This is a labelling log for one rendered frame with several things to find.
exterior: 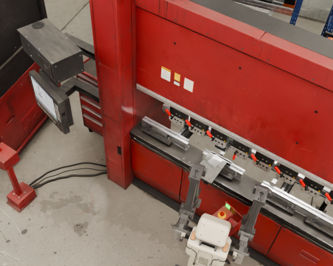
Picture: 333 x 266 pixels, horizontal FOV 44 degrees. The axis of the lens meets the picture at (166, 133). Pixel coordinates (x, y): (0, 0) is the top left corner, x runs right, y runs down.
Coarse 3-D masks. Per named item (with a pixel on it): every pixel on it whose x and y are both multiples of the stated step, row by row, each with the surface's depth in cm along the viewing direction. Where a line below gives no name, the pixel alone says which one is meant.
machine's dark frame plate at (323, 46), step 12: (192, 0) 277; (204, 0) 278; (216, 0) 278; (228, 0) 279; (228, 12) 270; (240, 12) 270; (252, 12) 271; (252, 24) 262; (264, 24) 263; (276, 24) 263; (288, 24) 264; (288, 36) 255; (300, 36) 256; (312, 36) 257; (312, 48) 249; (324, 48) 249
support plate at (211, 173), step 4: (208, 156) 356; (212, 156) 356; (204, 160) 353; (204, 164) 350; (220, 164) 351; (224, 164) 351; (208, 168) 348; (212, 168) 348; (216, 168) 348; (208, 172) 345; (212, 172) 346; (216, 172) 346; (208, 176) 342; (212, 176) 343; (216, 176) 343; (208, 180) 340; (212, 180) 340
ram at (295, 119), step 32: (160, 32) 299; (192, 32) 282; (160, 64) 321; (192, 64) 301; (224, 64) 283; (256, 64) 267; (192, 96) 322; (224, 96) 302; (256, 96) 284; (288, 96) 268; (320, 96) 254; (224, 128) 324; (256, 128) 304; (288, 128) 286; (320, 128) 270; (288, 160) 305; (320, 160) 287
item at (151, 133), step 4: (144, 128) 386; (148, 128) 387; (144, 132) 386; (148, 132) 383; (152, 132) 383; (152, 136) 382; (156, 136) 381; (160, 136) 381; (160, 140) 378; (164, 140) 378; (168, 140) 378; (164, 144) 378; (168, 144) 375
